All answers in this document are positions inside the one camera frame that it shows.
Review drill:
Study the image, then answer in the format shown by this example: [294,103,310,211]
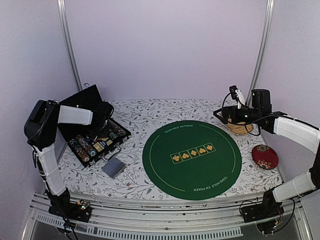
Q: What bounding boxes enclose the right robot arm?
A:
[213,85,320,218]

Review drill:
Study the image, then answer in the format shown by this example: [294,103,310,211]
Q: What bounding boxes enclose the floral patterned tablecloth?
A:
[58,99,282,201]

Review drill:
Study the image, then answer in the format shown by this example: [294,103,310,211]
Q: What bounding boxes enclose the poker chip row right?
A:
[107,124,126,140]

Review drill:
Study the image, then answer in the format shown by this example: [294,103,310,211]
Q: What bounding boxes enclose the blue playing card deck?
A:
[93,137,113,152]

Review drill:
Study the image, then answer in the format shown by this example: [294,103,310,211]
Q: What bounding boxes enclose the poker chip row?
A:
[107,124,126,140]
[69,139,90,163]
[76,135,97,157]

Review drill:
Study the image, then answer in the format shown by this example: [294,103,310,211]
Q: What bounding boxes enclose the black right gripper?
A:
[213,105,261,125]

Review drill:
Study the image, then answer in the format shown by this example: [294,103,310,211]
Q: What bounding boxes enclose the red floral round box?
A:
[251,144,279,170]

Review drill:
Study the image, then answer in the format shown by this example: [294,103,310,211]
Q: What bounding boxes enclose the poker chip row left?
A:
[69,139,90,163]

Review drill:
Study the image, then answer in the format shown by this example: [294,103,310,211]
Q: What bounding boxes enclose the grey card stack holder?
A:
[102,157,126,179]

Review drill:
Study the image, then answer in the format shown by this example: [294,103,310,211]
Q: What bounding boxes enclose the right aluminium frame post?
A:
[246,0,275,105]

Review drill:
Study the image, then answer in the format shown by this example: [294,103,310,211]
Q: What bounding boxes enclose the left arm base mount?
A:
[48,198,93,223]

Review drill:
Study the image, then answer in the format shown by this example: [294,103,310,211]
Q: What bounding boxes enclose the black poker chip case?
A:
[58,85,131,167]

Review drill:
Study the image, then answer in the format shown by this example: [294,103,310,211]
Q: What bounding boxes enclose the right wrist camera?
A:
[229,85,246,109]

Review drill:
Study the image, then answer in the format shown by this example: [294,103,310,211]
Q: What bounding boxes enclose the aluminium front rail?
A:
[22,193,313,240]

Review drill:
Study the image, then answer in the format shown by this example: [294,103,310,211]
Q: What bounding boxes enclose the aluminium frame post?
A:
[56,0,83,92]
[246,0,275,105]

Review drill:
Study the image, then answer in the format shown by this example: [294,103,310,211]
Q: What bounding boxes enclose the left aluminium frame post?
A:
[56,0,83,92]

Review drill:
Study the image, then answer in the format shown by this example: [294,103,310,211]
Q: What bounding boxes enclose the round green poker mat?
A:
[142,120,242,201]

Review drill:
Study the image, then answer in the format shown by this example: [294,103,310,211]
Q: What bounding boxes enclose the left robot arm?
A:
[24,100,114,197]

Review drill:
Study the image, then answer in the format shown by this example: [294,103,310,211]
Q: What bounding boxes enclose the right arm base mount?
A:
[239,200,284,223]

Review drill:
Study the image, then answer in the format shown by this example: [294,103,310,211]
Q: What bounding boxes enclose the round woven bamboo tray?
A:
[226,122,254,136]

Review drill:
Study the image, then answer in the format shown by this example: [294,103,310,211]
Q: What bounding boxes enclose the poker chip row middle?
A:
[76,135,97,157]

